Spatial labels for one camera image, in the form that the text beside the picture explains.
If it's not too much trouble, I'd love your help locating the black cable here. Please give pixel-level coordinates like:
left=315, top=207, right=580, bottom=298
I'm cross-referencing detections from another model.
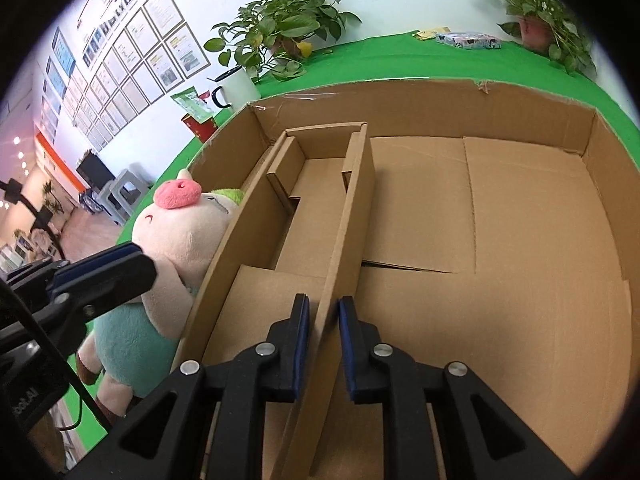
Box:
left=0, top=280, right=113, bottom=433

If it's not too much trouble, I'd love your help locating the patterned pastel box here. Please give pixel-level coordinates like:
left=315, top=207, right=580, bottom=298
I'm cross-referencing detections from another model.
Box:
left=435, top=31, right=504, bottom=51

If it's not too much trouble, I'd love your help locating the bushy potted pothos plant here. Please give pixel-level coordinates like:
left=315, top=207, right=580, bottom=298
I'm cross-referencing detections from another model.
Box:
left=204, top=0, right=363, bottom=84

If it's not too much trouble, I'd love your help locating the red box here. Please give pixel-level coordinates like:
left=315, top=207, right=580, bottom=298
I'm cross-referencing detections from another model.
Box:
left=181, top=112, right=219, bottom=145

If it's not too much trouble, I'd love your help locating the cardboard divider insert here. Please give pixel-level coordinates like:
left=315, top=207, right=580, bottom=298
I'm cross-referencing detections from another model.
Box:
left=200, top=121, right=377, bottom=480

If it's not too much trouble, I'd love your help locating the black monitor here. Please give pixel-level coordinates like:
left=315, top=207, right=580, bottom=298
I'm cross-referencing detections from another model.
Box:
left=76, top=152, right=115, bottom=189

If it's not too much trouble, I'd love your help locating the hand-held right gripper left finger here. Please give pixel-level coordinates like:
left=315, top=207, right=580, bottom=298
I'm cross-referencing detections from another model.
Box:
left=61, top=293, right=311, bottom=480

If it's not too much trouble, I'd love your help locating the grey plastic stool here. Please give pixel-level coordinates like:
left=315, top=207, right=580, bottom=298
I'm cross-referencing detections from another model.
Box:
left=100, top=169, right=151, bottom=226

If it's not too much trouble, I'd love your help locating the large cardboard box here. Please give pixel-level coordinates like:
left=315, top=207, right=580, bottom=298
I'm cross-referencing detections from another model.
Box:
left=172, top=77, right=632, bottom=480

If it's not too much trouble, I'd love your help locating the plush pig toy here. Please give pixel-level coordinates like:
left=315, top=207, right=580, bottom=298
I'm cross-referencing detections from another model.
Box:
left=75, top=167, right=247, bottom=418

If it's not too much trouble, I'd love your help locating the white enamel mug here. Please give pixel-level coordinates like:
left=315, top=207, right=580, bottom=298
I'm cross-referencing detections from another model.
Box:
left=207, top=66, right=262, bottom=113

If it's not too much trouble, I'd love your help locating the green snack packet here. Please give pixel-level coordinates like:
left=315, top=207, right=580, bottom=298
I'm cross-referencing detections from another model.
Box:
left=170, top=87, right=214, bottom=124

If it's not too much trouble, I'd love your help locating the wall of framed certificates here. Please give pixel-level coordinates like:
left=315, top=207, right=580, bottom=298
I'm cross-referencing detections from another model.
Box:
left=42, top=0, right=211, bottom=154

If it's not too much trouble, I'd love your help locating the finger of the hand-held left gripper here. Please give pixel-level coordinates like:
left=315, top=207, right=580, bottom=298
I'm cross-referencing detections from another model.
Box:
left=2, top=258, right=69, bottom=292
left=45, top=241, right=159, bottom=319

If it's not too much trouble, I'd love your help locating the black camera stand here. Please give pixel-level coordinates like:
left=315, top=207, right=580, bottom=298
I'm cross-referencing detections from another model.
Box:
left=0, top=177, right=69, bottom=262

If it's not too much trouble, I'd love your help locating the potted plant in terracotta pot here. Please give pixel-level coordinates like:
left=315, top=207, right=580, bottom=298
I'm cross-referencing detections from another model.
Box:
left=462, top=0, right=599, bottom=79

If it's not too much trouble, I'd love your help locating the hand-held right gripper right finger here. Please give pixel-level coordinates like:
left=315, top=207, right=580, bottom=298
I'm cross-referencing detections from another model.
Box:
left=335, top=295, right=582, bottom=480

